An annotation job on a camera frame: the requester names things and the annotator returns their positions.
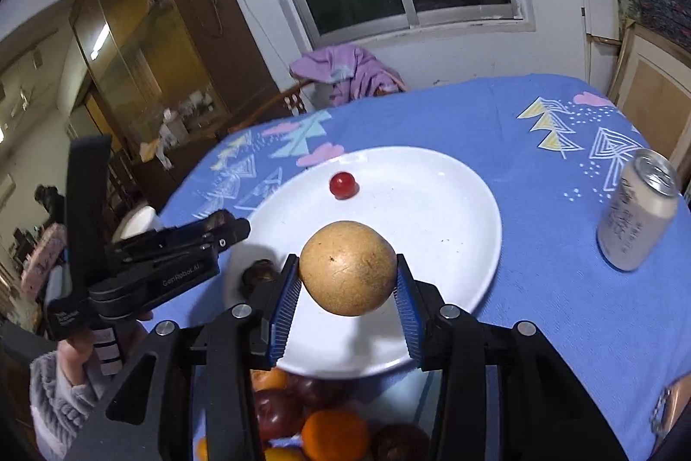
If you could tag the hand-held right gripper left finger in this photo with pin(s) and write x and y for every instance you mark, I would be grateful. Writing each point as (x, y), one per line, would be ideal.
(283, 315)

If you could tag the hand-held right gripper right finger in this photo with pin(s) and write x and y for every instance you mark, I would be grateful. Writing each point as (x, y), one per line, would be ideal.
(407, 326)

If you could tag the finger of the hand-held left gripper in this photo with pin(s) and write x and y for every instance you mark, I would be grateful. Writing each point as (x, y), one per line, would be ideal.
(173, 234)
(216, 240)

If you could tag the dark wrinkled fruit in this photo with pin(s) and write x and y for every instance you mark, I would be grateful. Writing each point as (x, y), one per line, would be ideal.
(253, 277)
(402, 445)

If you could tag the orange mandarin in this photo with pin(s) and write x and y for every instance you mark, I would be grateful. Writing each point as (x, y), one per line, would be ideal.
(202, 450)
(270, 380)
(334, 436)

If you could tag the round brown fruit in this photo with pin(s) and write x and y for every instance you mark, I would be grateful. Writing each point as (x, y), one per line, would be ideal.
(348, 266)

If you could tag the white oval plate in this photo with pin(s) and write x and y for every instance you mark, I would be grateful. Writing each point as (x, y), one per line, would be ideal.
(432, 223)

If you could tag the red cherry tomato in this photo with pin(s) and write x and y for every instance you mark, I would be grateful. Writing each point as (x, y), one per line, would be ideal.
(343, 184)

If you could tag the small orange fruit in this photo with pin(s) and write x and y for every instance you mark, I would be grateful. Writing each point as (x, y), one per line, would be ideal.
(283, 455)

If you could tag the grey sleeved left forearm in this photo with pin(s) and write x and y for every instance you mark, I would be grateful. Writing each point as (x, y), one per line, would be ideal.
(54, 401)

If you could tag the person's left hand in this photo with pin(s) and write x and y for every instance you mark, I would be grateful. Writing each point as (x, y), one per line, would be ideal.
(75, 350)

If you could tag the white floral cup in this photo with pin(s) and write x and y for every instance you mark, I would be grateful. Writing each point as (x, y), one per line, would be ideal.
(137, 220)

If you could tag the pink patterned cloth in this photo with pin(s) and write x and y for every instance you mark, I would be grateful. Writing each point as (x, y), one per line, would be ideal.
(40, 256)

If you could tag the dark red plum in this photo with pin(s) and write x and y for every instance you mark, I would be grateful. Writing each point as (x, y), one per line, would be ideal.
(318, 391)
(275, 412)

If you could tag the blue patterned tablecloth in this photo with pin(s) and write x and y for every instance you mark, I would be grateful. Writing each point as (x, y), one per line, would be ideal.
(540, 277)

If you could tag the wooden chair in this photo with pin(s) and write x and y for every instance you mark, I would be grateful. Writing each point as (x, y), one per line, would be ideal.
(294, 99)

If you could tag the wooden glass cabinet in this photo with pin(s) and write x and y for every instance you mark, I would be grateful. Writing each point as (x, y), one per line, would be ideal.
(140, 34)

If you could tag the purple garment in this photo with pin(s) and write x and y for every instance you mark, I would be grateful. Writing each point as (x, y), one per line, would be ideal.
(351, 67)

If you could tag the white drink can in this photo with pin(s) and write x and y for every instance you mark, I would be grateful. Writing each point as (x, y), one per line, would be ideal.
(631, 223)

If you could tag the beige purse with clasp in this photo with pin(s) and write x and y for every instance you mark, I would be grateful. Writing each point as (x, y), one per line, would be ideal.
(675, 407)

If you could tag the wooden door panel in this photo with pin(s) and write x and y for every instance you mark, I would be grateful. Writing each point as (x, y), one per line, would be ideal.
(653, 94)

